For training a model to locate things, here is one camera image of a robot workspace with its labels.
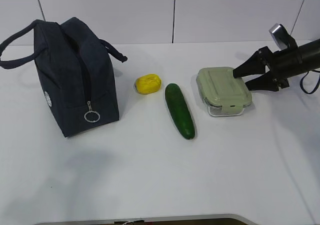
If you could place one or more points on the yellow lemon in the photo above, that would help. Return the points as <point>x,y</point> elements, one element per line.
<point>148,84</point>

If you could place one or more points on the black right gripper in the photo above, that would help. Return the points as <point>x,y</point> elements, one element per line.
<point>281,64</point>

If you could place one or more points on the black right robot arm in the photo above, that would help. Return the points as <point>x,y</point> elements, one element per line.
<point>310,55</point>

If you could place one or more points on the green cucumber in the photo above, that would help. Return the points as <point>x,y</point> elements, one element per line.
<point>179,111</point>

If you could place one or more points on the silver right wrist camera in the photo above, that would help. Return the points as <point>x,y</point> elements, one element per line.
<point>281,37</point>

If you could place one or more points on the glass container green lid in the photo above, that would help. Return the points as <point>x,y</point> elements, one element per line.
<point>222,94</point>

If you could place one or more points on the dark blue lunch bag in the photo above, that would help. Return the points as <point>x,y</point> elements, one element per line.
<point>75,71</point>

